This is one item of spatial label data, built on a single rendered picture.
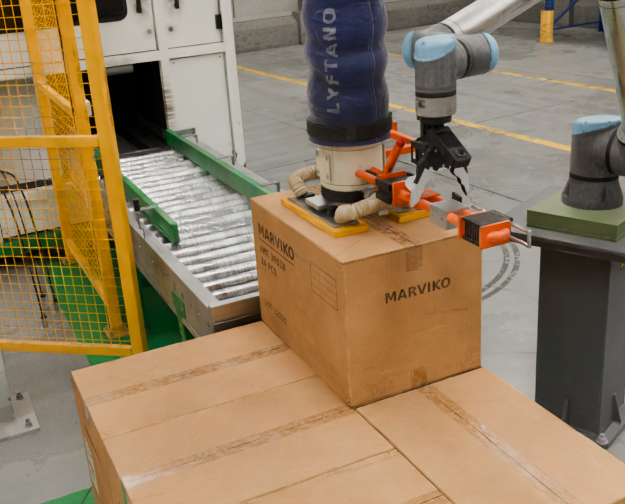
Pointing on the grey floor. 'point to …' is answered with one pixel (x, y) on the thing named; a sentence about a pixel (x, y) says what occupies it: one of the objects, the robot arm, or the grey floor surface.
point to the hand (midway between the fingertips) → (441, 202)
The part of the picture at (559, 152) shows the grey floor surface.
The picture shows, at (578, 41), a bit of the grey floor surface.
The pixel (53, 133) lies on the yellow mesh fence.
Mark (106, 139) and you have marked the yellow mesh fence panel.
